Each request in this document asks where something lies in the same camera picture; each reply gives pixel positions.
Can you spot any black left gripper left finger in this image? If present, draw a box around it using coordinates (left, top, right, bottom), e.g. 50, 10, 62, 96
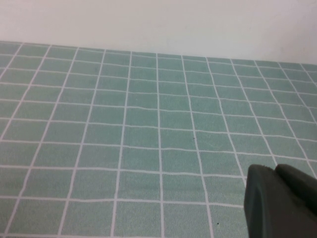
243, 163, 317, 238

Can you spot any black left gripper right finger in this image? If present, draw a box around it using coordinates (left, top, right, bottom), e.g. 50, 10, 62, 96
275, 164, 317, 213

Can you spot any green white-grid tablecloth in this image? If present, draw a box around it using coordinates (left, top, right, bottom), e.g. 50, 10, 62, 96
0, 41, 317, 238

